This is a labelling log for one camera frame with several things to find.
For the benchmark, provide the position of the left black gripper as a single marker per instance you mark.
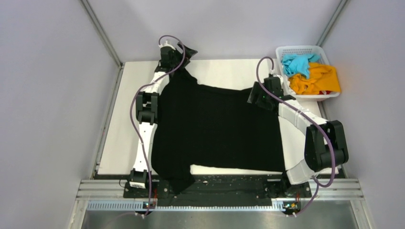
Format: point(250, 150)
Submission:
point(187, 54)

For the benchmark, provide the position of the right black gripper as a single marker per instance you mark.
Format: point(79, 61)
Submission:
point(256, 89)

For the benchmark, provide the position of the black t-shirt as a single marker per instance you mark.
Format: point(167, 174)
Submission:
point(212, 127)

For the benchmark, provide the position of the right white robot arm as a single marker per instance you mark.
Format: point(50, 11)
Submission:
point(325, 142)

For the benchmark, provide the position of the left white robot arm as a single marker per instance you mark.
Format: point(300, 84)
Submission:
point(144, 108)

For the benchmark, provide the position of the light blue t-shirt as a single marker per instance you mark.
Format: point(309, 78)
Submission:
point(298, 64)

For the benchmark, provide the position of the orange t-shirt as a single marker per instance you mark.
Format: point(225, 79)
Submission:
point(322, 78)

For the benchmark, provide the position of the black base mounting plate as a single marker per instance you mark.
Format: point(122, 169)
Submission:
point(222, 191)

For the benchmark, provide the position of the aluminium frame rail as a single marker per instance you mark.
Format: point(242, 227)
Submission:
point(341, 189)

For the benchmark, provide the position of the white slotted cable duct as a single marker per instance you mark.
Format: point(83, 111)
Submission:
point(135, 205)

